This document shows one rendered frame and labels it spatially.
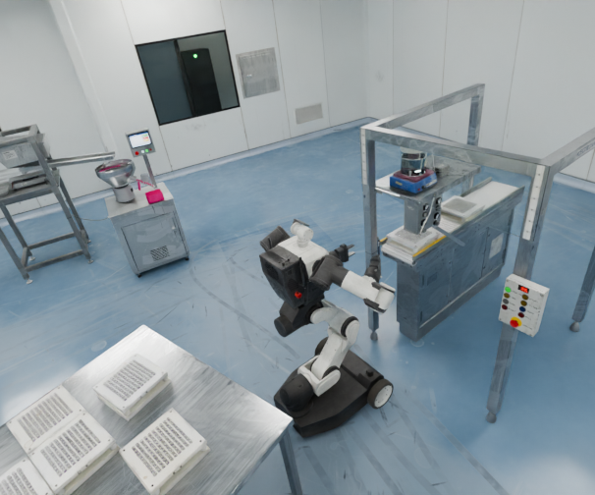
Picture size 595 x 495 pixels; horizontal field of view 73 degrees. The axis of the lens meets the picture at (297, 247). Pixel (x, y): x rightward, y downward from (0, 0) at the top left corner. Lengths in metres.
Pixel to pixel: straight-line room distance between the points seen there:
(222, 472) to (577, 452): 2.01
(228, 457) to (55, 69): 5.89
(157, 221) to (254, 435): 2.95
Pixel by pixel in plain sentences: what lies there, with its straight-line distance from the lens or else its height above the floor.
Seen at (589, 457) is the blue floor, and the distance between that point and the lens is 2.98.
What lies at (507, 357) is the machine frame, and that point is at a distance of 2.48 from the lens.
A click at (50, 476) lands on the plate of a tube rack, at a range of 1.97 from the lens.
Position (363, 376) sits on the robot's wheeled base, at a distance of 2.77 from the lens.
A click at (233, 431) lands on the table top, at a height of 0.86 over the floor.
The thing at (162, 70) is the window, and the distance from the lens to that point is 6.92.
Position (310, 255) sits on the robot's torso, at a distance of 1.98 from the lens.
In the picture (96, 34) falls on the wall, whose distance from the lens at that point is 6.81.
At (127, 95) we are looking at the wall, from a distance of 6.88.
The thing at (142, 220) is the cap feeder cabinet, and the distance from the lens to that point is 4.33.
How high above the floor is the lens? 2.34
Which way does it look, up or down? 32 degrees down
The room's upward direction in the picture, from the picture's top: 8 degrees counter-clockwise
